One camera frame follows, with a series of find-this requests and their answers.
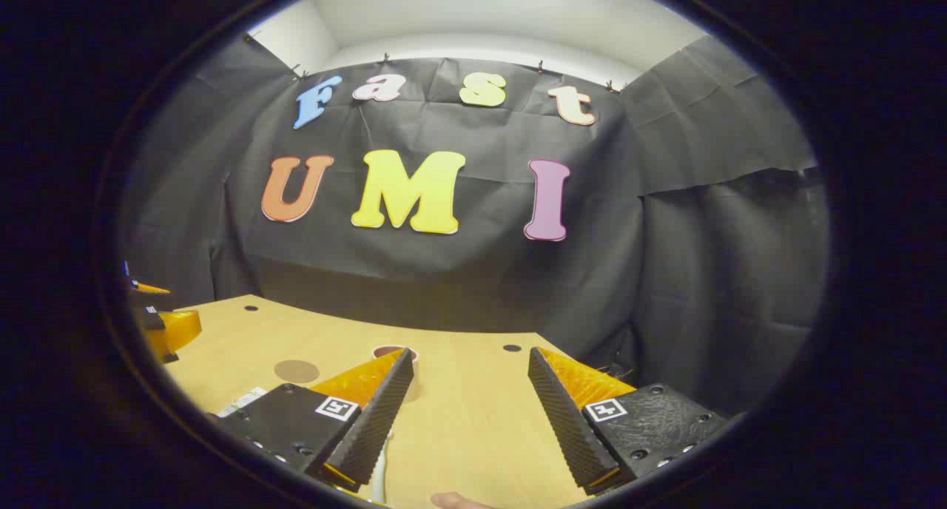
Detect wooden desktop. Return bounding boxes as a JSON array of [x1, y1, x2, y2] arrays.
[[144, 294, 593, 509]]

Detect beige cup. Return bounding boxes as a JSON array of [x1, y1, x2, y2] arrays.
[[371, 344, 422, 405]]

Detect black backdrop cloth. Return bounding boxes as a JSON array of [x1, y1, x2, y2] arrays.
[[118, 34, 829, 417]]

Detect round brown coaster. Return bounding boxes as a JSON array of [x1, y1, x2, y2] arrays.
[[274, 360, 320, 384]]

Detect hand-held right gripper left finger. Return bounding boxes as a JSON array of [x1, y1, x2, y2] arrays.
[[213, 348, 415, 493]]

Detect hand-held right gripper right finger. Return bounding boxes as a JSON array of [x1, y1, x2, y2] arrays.
[[528, 346, 733, 496]]

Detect white toothpaste tube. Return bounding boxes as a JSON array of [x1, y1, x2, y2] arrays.
[[218, 387, 269, 419]]

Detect pale green toothbrush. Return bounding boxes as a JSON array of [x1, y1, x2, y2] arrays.
[[368, 431, 393, 504]]

